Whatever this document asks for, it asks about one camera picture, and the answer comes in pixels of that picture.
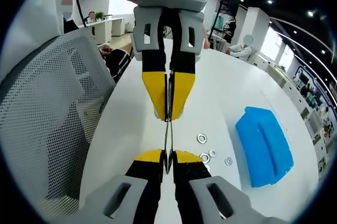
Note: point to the small silver metal washer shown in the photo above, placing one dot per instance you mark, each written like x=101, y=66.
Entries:
x=212, y=153

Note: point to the white table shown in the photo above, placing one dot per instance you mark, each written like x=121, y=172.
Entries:
x=237, y=82

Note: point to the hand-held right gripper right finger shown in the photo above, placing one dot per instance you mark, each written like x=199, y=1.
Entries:
x=189, y=182

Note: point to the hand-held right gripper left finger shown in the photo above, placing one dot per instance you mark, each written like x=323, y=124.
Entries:
x=147, y=182

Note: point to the blue plastic container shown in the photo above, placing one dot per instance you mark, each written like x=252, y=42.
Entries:
x=263, y=145

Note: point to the metal tweezers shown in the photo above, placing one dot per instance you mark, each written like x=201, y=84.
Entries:
x=168, y=97

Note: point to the green potted plant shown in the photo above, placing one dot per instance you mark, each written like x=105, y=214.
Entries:
x=100, y=15

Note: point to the grey mesh office chair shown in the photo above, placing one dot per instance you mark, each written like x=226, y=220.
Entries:
x=44, y=108

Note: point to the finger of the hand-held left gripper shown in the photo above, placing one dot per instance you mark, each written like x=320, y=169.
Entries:
x=154, y=87
x=183, y=87

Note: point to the white office desk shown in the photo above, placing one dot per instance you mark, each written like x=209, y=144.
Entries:
x=108, y=29

